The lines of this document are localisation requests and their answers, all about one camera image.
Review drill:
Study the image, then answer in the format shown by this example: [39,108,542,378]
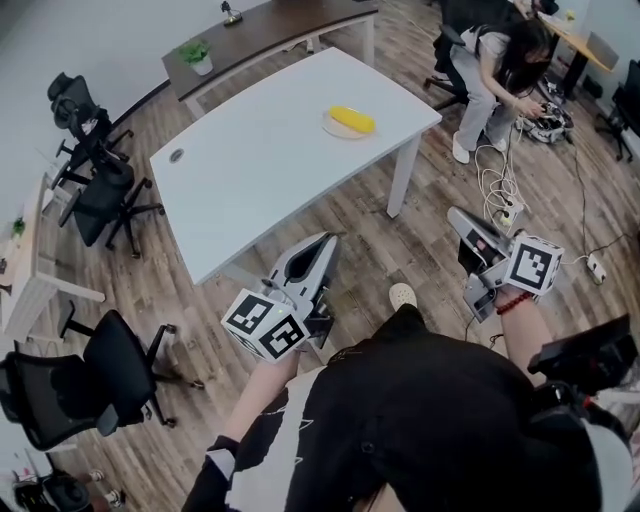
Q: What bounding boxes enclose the yellow corn cob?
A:
[328,105,377,135]

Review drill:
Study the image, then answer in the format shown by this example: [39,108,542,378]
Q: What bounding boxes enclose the white rectangular table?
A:
[149,46,444,287]

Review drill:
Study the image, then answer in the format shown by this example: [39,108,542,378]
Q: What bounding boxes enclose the white power strip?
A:
[492,201,526,227]
[586,252,609,282]

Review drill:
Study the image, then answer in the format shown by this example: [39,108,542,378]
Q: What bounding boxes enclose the black floor cable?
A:
[568,142,640,264]

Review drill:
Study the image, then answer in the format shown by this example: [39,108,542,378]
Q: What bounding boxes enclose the grey device on floor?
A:
[519,99,576,144]

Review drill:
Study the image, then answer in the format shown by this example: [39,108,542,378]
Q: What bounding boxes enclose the white tangled cable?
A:
[472,117,531,226]

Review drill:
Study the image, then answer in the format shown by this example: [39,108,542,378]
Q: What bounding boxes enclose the black office chair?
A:
[0,309,206,451]
[47,72,135,169]
[58,159,166,259]
[594,59,640,164]

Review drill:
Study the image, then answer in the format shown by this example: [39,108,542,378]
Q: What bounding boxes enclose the person's white clog shoe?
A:
[388,282,419,313]

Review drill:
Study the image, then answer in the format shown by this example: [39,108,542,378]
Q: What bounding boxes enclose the beige round plate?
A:
[321,110,380,141]

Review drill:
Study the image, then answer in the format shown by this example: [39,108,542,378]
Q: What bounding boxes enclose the black box on strap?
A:
[527,314,640,397]

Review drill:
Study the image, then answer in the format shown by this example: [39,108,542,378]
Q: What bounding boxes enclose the black swivel chair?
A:
[424,0,509,112]

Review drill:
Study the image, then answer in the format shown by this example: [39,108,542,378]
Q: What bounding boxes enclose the dark brown desk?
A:
[161,0,380,120]

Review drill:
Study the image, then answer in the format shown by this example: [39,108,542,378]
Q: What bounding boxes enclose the red bead bracelet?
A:
[495,291,535,316]

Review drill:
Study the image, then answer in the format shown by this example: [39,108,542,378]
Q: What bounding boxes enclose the potted plant in white pot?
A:
[178,40,215,77]

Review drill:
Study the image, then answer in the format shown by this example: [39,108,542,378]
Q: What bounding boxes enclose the person's black clothing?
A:
[182,303,640,512]

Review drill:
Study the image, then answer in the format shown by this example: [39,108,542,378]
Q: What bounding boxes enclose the person's left forearm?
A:
[219,349,301,447]

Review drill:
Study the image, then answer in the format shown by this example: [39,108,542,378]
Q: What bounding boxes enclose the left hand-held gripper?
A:
[221,232,341,362]

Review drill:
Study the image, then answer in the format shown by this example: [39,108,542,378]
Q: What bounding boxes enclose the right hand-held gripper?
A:
[446,205,566,324]

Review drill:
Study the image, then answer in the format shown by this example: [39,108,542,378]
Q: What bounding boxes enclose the light wooden desk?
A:
[534,8,621,101]

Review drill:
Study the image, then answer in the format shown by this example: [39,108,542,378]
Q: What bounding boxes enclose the white side desk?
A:
[0,172,106,341]

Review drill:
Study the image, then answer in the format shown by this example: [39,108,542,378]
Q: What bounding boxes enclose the person's right forearm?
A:
[499,295,547,372]

